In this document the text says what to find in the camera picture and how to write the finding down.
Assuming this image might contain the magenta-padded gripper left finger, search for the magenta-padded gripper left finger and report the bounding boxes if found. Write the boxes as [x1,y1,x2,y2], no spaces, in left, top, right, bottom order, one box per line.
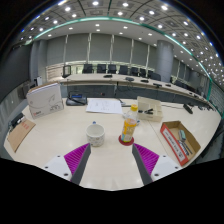
[42,143,92,186]

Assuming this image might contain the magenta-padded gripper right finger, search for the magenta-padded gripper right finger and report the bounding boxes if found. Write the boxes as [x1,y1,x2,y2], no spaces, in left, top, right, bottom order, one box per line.
[131,143,183,187]

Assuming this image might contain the yellow-capped clear drink bottle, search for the yellow-capped clear drink bottle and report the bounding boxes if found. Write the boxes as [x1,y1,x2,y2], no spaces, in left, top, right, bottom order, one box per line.
[120,103,139,144]

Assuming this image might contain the flat round red coaster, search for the flat round red coaster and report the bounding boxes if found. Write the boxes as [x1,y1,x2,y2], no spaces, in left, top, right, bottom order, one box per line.
[118,134,135,147]

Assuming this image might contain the red-sided open cardboard box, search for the red-sided open cardboard box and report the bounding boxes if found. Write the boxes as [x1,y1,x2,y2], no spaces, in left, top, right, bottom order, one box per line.
[159,120,202,167]

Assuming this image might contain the white dotted ceramic mug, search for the white dotted ceramic mug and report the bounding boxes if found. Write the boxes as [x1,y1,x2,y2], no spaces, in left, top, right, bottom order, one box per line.
[85,121,106,148]

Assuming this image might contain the beige desk organizer tray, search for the beige desk organizer tray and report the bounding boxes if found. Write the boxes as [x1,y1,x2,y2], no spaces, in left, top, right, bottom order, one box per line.
[136,96,164,123]

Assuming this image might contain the black desk phone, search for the black desk phone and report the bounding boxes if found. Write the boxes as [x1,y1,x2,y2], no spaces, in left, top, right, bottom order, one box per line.
[65,91,88,107]

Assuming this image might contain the white paper sheets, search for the white paper sheets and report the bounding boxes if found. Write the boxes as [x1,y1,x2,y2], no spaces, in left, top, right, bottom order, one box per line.
[85,98,124,115]

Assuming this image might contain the black desktop microphone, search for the black desktop microphone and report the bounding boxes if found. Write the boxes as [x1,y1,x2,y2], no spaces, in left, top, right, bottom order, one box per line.
[182,103,194,115]

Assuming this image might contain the large white cardboard box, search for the large white cardboard box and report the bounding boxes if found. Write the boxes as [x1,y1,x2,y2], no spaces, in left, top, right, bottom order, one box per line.
[26,82,65,120]

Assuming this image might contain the black handheld device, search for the black handheld device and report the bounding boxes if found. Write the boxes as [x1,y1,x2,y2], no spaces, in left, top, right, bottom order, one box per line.
[9,112,26,129]

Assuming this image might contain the black office chairs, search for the black office chairs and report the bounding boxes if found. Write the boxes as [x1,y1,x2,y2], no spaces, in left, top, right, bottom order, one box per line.
[61,63,201,91]

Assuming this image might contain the ceiling lights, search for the ceiling lights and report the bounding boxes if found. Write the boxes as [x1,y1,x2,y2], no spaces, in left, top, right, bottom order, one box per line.
[19,0,224,78]

